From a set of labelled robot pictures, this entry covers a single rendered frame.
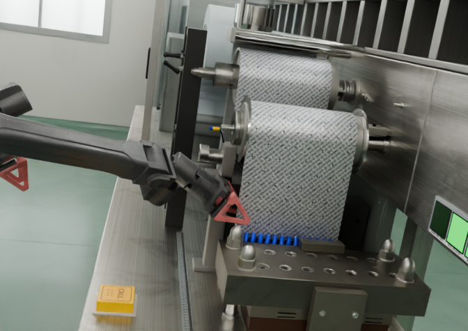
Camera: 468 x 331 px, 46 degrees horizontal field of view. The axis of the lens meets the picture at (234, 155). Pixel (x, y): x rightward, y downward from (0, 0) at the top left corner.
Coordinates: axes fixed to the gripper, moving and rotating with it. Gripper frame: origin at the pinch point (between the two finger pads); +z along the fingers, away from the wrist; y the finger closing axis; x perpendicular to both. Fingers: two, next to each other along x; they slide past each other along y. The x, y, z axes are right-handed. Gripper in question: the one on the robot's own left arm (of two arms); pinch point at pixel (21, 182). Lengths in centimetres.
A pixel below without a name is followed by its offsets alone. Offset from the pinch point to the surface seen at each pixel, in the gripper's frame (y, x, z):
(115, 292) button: -32.6, -4.9, 16.9
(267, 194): -35, -42, 14
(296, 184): -38, -48, 15
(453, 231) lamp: -72, -56, 16
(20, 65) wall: 547, -60, 82
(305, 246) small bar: -44, -42, 25
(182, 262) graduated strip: -18.9, -22.3, 29.5
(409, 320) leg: -41, -67, 69
